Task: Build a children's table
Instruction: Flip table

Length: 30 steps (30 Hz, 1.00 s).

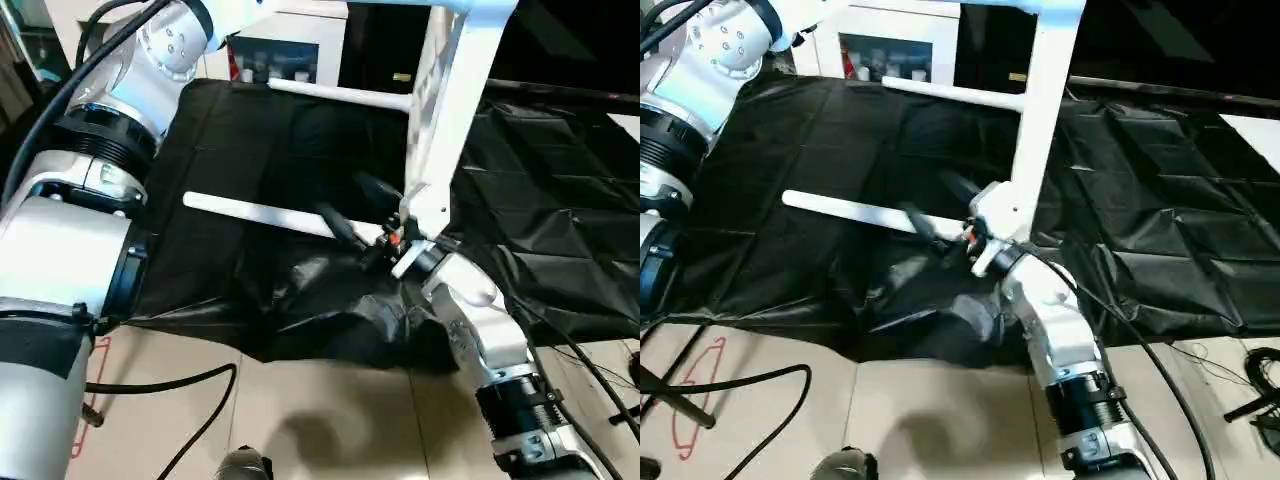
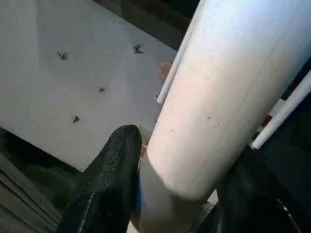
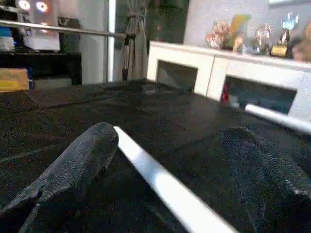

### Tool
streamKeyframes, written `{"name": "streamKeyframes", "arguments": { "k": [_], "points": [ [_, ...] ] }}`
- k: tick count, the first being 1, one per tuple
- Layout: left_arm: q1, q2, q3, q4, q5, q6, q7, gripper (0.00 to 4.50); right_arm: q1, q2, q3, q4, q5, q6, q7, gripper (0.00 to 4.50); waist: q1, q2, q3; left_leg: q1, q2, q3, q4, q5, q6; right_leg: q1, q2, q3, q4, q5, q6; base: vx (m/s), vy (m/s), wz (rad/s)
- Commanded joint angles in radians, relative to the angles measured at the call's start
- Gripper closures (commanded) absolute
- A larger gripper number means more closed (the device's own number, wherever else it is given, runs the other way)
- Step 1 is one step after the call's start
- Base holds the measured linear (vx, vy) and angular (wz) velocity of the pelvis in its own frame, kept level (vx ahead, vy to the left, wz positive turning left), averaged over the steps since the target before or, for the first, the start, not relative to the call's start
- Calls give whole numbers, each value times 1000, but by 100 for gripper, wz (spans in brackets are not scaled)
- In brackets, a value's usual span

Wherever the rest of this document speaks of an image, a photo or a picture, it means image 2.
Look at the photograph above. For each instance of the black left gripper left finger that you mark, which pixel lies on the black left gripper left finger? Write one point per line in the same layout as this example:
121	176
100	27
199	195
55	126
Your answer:
104	189

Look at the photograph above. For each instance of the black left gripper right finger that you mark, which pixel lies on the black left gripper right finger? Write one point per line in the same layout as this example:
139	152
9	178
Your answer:
255	206

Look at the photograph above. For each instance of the small dark ceiling hook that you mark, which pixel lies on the small dark ceiling hook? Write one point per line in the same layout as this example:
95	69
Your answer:
62	55
138	48
75	119
101	89

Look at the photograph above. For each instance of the grey slatted blind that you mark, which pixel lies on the grey slatted blind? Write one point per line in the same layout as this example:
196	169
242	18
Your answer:
24	194

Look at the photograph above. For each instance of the brown ceiling fixture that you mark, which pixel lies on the brown ceiling fixture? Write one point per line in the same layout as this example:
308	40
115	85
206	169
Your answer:
165	69

